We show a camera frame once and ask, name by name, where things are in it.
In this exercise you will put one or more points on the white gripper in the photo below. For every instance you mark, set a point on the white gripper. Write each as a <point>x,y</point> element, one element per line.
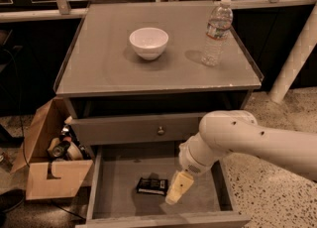
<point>190,163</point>

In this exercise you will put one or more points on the black rxbar chocolate wrapper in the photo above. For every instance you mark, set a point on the black rxbar chocolate wrapper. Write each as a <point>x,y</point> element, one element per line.
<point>152,186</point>

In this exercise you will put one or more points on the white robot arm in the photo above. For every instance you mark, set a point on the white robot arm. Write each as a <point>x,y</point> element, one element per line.
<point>221,133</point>

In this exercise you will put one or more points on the grey open middle drawer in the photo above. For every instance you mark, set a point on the grey open middle drawer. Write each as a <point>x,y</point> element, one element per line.
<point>115,203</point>

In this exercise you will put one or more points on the round metal drawer knob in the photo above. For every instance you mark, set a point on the round metal drawer knob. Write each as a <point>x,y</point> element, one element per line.
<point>160,131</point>

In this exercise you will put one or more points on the grey upper drawer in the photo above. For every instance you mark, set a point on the grey upper drawer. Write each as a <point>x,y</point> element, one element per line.
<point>135,129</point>

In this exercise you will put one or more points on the grey wooden drawer cabinet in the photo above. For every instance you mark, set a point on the grey wooden drawer cabinet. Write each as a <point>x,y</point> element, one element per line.
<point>104,77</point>

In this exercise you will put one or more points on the white cup in box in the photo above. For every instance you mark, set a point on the white cup in box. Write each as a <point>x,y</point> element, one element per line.
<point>74,153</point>

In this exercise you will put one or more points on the dark can in box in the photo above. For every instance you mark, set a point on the dark can in box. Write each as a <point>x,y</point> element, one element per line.
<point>61,149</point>

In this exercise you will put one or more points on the open cardboard box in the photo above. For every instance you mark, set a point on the open cardboard box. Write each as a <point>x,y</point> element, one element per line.
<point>48,180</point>

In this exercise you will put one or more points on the white ceramic bowl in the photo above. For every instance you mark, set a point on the white ceramic bowl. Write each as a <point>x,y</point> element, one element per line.
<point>149,43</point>

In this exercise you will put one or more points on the clear plastic water bottle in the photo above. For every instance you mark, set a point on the clear plastic water bottle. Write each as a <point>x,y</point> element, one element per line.
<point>217,31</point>

